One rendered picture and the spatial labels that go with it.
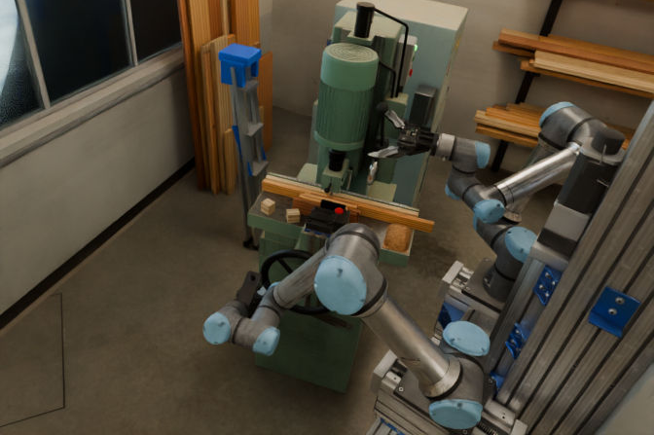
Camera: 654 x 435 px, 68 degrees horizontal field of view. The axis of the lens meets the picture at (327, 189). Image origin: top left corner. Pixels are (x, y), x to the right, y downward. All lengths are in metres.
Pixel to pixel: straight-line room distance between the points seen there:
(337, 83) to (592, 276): 0.86
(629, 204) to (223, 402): 1.79
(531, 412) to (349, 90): 1.08
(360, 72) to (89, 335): 1.83
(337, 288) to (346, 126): 0.69
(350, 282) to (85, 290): 2.05
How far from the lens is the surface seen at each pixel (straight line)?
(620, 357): 1.41
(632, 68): 3.47
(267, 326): 1.35
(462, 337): 1.33
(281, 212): 1.80
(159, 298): 2.75
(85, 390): 2.49
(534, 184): 1.51
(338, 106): 1.55
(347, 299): 1.04
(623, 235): 1.21
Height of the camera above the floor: 2.02
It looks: 35 degrees down
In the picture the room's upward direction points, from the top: 8 degrees clockwise
